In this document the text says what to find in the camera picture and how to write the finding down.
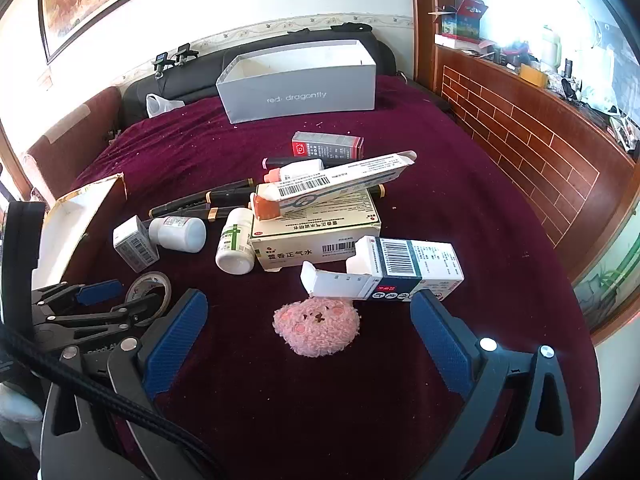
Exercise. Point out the white bottle green label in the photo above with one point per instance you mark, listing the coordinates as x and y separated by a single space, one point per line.
235 250

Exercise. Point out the white plastic bag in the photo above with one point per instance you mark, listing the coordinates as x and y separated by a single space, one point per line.
160 105

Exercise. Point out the black clip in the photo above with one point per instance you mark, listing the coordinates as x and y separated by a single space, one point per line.
183 54
161 62

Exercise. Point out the white bottle orange cap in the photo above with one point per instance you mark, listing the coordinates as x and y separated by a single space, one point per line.
300 170

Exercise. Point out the beige medicine box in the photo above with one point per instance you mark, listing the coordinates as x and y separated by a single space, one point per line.
310 240

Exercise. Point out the small white pill bottle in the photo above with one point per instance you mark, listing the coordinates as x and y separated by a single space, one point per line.
180 235

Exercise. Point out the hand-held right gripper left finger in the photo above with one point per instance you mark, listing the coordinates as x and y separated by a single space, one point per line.
175 340

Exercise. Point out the red and blue carton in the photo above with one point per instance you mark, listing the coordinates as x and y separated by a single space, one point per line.
465 20

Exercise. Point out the wooden pillar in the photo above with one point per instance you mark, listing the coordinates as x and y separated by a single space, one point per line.
422 20

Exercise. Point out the red and grey small box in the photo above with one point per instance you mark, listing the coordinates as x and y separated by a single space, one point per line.
325 147

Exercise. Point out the black marker gold caps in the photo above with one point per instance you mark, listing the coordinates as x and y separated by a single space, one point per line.
227 212
230 187
175 206

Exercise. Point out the grey shoe box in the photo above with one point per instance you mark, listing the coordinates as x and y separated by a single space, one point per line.
300 95

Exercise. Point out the maroon padded armrest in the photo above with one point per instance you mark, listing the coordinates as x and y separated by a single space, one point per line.
65 150

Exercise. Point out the black marker pink caps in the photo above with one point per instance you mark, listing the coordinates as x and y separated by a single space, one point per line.
272 162

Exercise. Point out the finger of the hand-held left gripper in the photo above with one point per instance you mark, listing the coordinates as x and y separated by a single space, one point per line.
120 312
100 292

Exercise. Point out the white jug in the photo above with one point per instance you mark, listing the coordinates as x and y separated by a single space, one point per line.
551 47

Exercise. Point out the brown storage box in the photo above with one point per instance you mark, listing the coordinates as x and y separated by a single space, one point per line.
65 240

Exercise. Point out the blue white carton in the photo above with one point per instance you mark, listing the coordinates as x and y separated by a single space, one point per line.
425 265

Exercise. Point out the white cloth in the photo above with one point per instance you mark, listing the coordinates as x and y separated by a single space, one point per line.
17 415

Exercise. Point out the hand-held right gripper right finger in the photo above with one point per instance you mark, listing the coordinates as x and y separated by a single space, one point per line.
442 345

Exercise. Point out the pink plush bear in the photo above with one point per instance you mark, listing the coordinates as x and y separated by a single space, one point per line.
317 330

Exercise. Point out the long white barcode carton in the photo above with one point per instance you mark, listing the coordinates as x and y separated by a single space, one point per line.
340 180

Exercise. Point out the small white barcode box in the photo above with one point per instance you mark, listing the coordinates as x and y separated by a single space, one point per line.
132 247

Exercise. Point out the black leather sofa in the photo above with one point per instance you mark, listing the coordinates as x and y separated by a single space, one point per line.
200 72

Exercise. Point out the yellow box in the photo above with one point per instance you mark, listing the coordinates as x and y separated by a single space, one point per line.
532 74

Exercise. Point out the clear tape roll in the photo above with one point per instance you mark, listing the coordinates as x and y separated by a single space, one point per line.
160 285

